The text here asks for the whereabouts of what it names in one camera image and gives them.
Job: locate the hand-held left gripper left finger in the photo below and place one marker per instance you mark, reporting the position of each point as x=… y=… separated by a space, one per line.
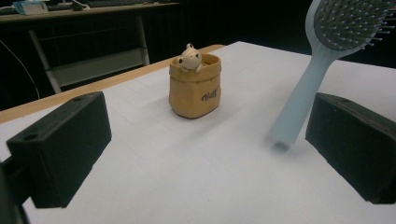
x=59 y=149

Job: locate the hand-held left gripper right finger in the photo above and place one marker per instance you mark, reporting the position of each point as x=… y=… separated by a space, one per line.
x=355 y=146

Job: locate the light blue hairbrush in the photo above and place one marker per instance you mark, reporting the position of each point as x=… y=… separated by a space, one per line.
x=299 y=102

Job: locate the yellow bag-shaped holder with bear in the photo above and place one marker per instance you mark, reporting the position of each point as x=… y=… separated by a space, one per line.
x=190 y=96

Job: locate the desk with metal legs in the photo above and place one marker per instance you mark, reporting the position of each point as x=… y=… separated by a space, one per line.
x=93 y=66

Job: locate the blue and white box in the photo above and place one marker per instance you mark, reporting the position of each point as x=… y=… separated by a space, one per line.
x=31 y=6

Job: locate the dark keyboard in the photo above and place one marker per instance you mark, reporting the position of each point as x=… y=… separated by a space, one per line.
x=115 y=3

